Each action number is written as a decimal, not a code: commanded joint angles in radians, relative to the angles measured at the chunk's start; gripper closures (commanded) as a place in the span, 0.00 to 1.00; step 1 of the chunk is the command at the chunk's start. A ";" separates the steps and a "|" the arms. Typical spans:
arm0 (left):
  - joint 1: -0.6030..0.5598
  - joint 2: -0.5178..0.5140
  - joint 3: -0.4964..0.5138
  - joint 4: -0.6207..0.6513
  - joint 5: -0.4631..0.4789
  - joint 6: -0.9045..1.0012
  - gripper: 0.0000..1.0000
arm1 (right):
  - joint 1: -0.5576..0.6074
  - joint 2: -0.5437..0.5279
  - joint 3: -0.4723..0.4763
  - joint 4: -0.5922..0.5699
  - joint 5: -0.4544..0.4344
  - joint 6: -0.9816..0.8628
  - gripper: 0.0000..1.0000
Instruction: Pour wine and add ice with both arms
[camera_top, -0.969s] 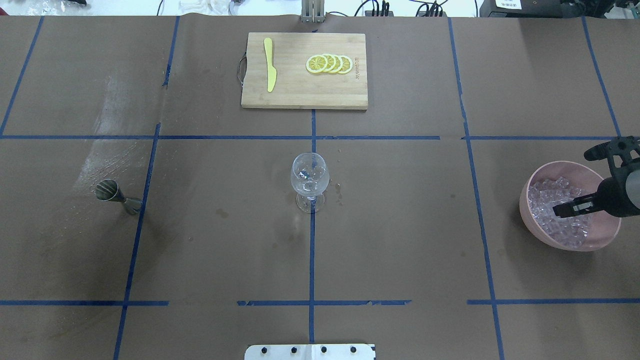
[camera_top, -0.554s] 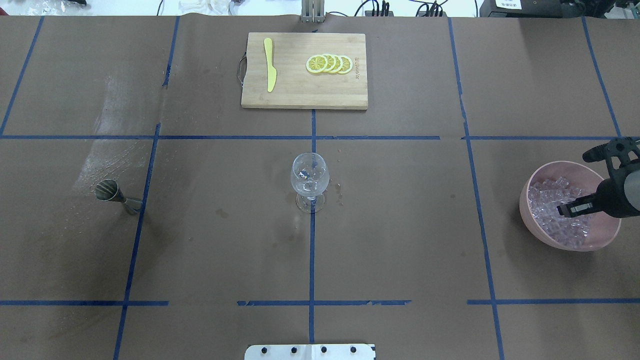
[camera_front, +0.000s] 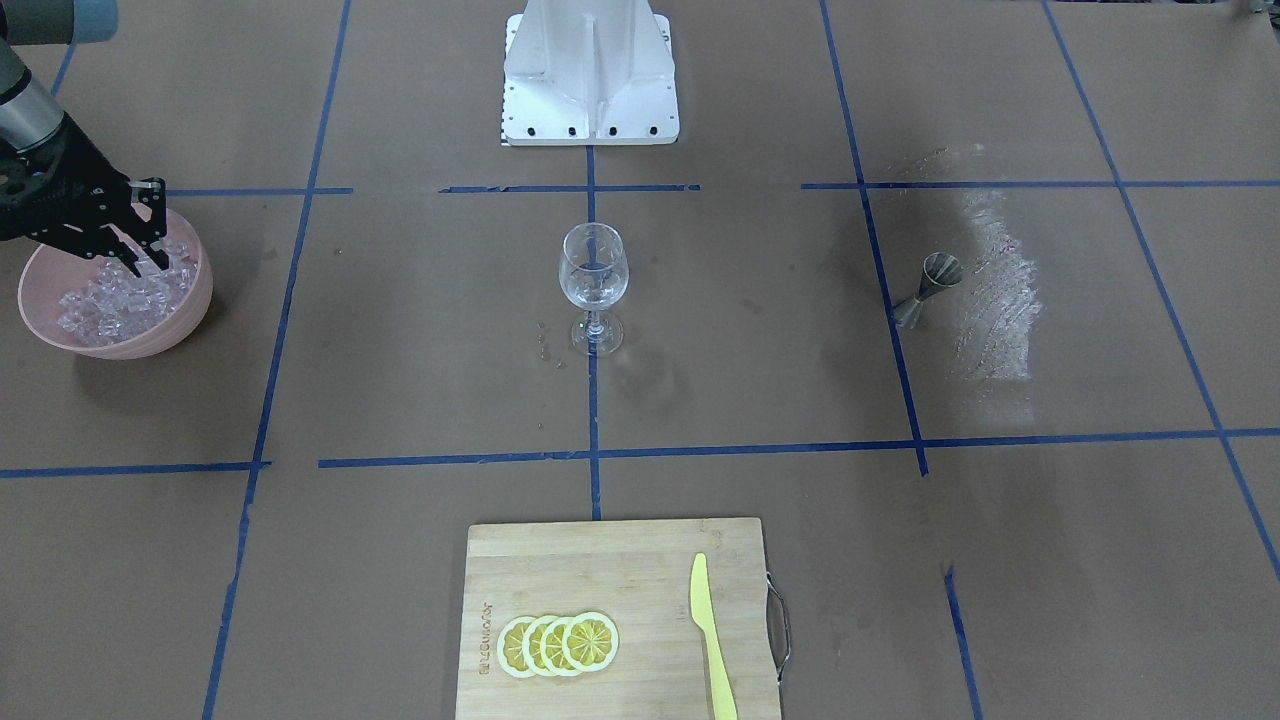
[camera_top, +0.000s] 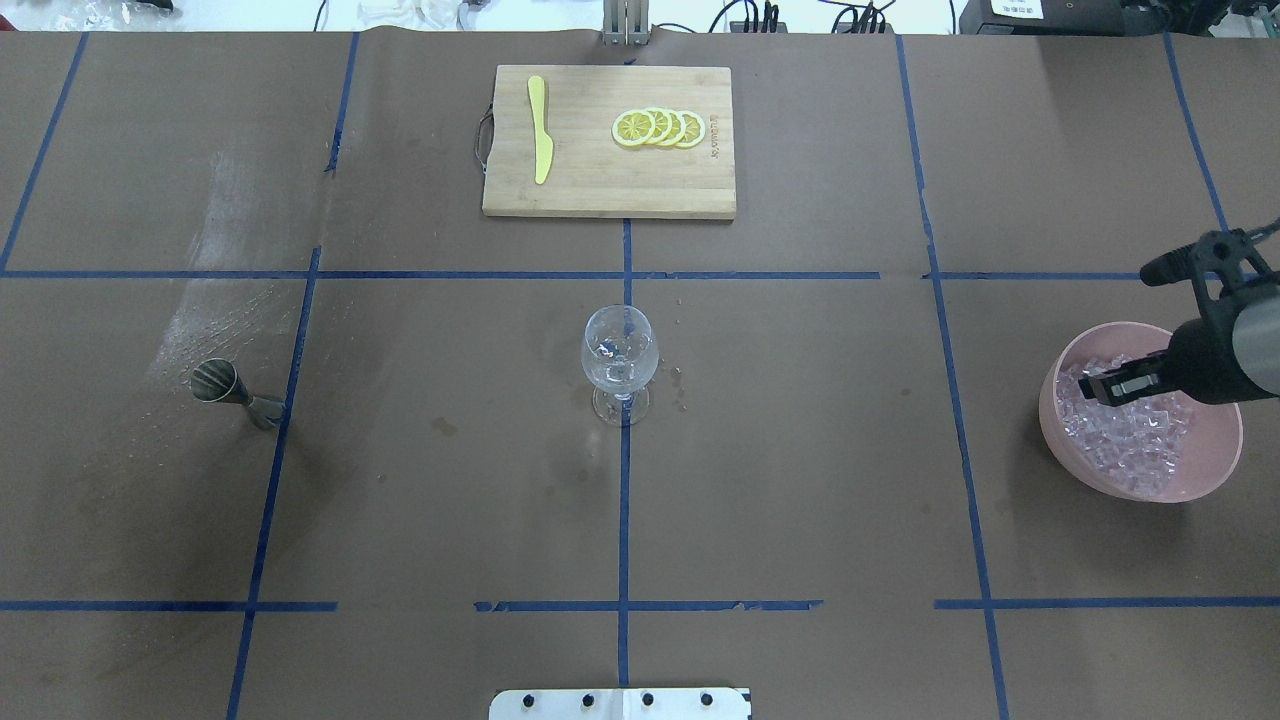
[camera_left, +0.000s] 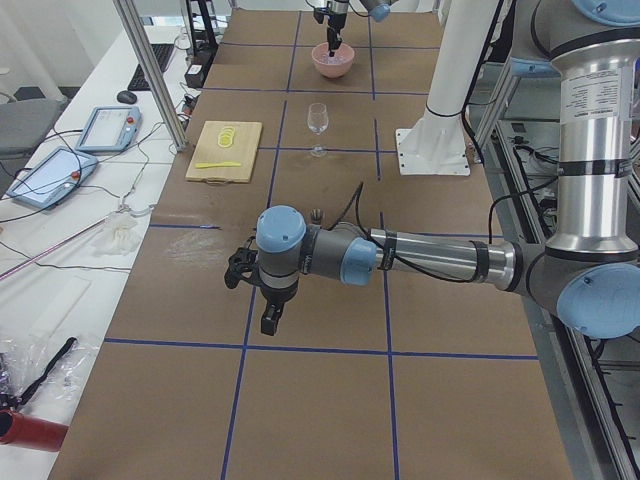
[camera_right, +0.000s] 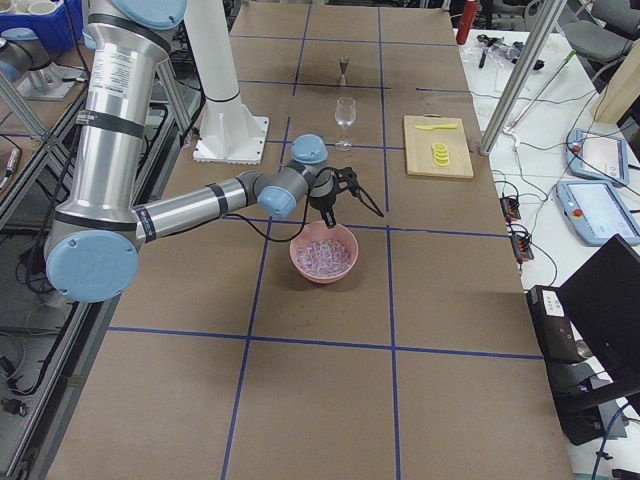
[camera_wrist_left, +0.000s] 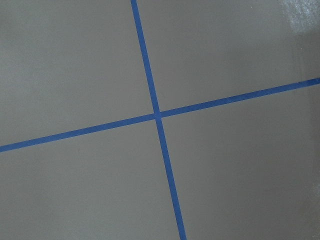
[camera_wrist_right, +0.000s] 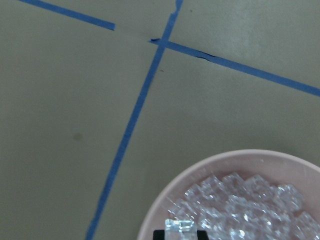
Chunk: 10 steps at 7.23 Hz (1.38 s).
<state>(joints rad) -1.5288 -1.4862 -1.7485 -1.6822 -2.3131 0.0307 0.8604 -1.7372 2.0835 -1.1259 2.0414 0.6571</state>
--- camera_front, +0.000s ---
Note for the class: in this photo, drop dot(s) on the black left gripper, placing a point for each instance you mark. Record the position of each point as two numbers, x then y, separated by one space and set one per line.
62 168

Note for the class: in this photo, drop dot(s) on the steel double jigger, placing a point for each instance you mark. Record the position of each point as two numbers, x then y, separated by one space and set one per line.
940 272

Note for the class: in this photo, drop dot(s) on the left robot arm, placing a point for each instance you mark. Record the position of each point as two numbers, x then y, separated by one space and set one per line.
30 114

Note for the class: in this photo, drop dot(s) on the pile of clear ice cubes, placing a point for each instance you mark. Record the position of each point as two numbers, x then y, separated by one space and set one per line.
116 305

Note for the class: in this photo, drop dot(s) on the clear wine glass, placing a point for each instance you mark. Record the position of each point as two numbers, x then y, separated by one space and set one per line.
593 274

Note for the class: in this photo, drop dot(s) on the pink bowl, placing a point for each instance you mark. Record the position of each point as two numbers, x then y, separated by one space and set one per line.
50 273

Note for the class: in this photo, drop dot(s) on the bamboo cutting board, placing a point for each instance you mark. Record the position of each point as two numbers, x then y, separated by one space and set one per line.
654 619

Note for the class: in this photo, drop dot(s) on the yellow plastic knife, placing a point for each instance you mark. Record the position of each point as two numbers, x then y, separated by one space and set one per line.
722 703

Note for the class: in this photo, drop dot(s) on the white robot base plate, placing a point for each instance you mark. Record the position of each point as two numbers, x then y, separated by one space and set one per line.
589 73

